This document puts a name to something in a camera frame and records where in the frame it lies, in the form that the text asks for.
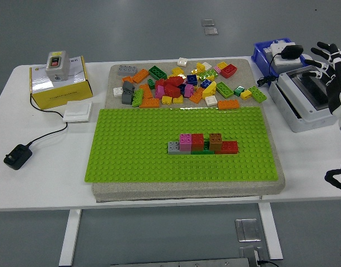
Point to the grey long toy brick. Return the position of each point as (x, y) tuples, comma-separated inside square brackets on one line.
[(127, 69)]

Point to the small orange toy brick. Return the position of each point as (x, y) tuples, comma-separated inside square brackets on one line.
[(127, 79)]

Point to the clear floor tile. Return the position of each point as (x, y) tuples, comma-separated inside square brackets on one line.
[(211, 31), (208, 22)]

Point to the grey built toy brick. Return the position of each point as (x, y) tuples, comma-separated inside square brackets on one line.
[(173, 147)]

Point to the blue plastic bin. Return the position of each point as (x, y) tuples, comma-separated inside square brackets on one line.
[(259, 53)]

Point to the grey push-button switch box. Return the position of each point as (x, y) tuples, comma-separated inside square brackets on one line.
[(57, 69)]

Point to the white toy brick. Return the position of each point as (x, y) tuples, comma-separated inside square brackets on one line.
[(211, 100), (182, 61), (207, 66), (118, 91)]

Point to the yellow cardboard box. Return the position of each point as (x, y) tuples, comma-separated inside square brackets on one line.
[(61, 94)]

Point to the red square built brick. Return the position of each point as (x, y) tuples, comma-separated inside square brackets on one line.
[(197, 142)]

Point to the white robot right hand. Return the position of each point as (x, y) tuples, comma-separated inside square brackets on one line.
[(338, 91)]

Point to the yellow sloped toy brick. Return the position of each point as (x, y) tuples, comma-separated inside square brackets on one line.
[(209, 90)]

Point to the orange long toy brick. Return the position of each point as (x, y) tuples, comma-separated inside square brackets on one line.
[(150, 103), (228, 104)]

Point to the dark green built brick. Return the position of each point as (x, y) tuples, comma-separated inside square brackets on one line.
[(202, 152)]

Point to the grey-brown foam mat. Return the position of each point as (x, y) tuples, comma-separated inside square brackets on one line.
[(187, 192)]

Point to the green studded baseplate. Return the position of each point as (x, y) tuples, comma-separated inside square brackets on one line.
[(145, 167)]

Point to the lime green long brick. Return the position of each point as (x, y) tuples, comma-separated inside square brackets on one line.
[(224, 89)]

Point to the dark grey toy brick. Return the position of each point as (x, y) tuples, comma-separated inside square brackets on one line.
[(128, 86)]

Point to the small pink toy brick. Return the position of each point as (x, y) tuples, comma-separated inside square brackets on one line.
[(217, 69)]

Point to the grey enclosure with clear lid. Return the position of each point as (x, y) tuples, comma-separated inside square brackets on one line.
[(289, 111)]

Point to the dark green long brick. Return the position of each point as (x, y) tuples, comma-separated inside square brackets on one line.
[(157, 72)]

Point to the black charger plug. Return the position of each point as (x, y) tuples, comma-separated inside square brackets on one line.
[(292, 51)]

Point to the lime green toy brick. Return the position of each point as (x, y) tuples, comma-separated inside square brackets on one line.
[(207, 74), (257, 93), (137, 97)]

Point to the silver floor bracket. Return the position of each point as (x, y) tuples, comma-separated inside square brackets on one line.
[(252, 254)]

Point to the small dark green brick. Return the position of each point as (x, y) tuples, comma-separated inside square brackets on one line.
[(151, 83)]

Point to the brown square toy brick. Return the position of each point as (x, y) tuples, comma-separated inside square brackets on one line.
[(215, 138), (215, 148)]

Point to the white plug block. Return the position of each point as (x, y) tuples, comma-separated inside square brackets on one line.
[(278, 44)]

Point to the pink built toy brick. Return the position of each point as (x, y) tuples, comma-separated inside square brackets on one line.
[(185, 142)]

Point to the white power socket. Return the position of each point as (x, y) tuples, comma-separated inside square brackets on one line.
[(287, 66)]

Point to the teal and white brick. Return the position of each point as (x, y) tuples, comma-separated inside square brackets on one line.
[(239, 91)]

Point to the white square wall switch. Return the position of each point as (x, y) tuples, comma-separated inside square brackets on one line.
[(77, 111)]

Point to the silver floor plate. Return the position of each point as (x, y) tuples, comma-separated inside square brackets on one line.
[(248, 229)]

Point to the dark blue toy brick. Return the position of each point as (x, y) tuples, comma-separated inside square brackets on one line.
[(182, 88)]

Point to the grey metal bar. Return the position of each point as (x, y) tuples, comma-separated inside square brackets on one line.
[(181, 263)]

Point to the black power adapter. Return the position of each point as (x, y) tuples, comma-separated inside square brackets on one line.
[(17, 157)]

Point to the large red toy brick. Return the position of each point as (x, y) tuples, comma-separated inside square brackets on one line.
[(228, 71)]

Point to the white table leg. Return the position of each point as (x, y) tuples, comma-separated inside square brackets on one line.
[(70, 236), (270, 231)]

